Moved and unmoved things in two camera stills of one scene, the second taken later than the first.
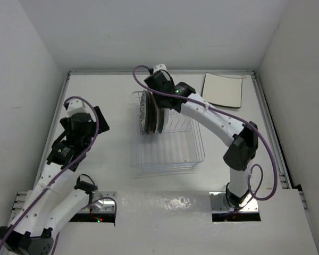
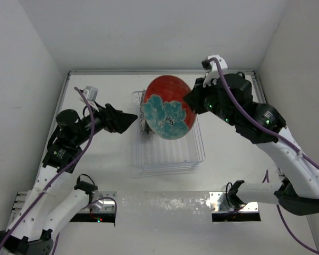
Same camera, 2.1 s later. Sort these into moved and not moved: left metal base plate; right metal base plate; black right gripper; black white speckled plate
Moved: black right gripper
Not moved: left metal base plate; black white speckled plate; right metal base plate
